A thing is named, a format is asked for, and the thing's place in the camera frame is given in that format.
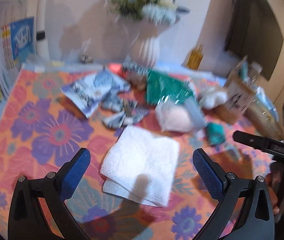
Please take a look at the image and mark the clear bag of cotton pads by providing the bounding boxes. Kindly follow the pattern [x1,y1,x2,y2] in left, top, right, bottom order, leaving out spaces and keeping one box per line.
[155,98,207,133]

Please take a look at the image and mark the white paper napkin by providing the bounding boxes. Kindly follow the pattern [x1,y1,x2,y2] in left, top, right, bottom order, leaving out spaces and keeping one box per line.
[100,126,180,207]

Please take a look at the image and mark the blue white mask packet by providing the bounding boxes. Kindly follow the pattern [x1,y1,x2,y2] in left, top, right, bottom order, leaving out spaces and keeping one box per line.
[61,68,130,118]

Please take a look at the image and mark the blue plaid bow hairclip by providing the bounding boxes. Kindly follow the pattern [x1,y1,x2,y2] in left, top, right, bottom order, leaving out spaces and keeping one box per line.
[101,94,149,129]

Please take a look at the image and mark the gold ribbed container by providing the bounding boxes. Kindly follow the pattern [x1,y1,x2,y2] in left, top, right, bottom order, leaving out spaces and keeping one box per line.
[245,100,284,141]

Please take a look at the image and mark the teal small packet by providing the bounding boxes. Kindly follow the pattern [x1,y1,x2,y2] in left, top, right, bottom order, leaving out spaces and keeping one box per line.
[205,122,226,146]

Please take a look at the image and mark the brown paper pen holder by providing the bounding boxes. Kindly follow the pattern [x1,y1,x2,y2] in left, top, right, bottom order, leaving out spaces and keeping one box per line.
[215,56,259,125]

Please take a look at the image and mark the white fluffy plush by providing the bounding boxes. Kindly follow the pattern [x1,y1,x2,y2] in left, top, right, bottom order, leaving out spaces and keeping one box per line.
[198,87,229,110]

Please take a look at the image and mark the black television screen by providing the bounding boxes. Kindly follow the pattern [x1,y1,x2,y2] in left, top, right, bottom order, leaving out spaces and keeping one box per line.
[224,0,284,80]

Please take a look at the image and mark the amber glass bottle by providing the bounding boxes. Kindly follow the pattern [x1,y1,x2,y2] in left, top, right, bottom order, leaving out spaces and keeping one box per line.
[186,44,203,70]

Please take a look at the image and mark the green foil packet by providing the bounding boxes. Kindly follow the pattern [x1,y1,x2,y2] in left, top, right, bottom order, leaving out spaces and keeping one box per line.
[145,70,195,106]

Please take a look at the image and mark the white calendar book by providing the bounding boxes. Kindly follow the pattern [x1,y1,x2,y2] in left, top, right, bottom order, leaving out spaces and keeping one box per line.
[0,0,27,99]

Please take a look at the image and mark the brown fuzzy scrunchie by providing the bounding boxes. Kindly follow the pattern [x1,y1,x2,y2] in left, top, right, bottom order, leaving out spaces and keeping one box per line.
[127,73,146,91]

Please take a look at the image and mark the small panda figurine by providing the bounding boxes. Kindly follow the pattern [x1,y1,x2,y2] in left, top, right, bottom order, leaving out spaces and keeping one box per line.
[79,54,94,64]

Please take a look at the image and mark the white ribbed vase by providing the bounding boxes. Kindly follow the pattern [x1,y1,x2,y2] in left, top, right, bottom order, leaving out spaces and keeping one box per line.
[122,20,175,68]

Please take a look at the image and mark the pink red pouch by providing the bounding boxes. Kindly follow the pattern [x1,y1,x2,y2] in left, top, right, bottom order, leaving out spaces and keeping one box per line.
[107,63,123,75]

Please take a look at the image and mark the striped blue white scrunchie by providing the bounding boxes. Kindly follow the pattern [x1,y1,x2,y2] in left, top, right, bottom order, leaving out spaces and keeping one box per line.
[121,61,149,76]

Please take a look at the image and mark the blue study book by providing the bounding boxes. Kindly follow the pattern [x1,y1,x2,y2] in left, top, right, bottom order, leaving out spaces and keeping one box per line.
[9,17,35,63]

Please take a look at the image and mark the blue white artificial flowers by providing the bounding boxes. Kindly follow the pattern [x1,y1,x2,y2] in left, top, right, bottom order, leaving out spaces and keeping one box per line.
[105,0,190,26]

